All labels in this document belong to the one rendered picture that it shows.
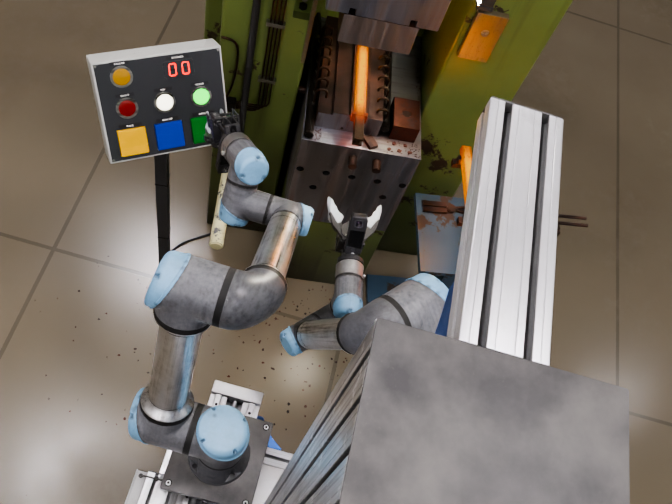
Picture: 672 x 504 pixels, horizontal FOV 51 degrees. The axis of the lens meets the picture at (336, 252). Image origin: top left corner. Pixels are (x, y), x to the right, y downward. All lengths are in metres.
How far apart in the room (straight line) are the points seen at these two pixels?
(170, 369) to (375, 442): 0.91
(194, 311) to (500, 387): 0.77
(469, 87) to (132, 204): 1.52
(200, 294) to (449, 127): 1.35
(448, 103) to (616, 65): 2.22
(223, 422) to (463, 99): 1.28
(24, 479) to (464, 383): 2.19
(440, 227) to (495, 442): 1.75
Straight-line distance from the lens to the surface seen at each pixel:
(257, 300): 1.31
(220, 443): 1.60
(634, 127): 4.17
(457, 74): 2.24
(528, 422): 0.66
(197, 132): 2.03
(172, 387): 1.52
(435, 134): 2.45
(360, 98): 2.19
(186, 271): 1.31
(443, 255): 2.30
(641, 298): 3.54
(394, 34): 1.93
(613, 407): 0.71
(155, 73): 1.96
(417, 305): 1.52
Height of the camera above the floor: 2.60
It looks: 59 degrees down
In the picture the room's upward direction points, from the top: 22 degrees clockwise
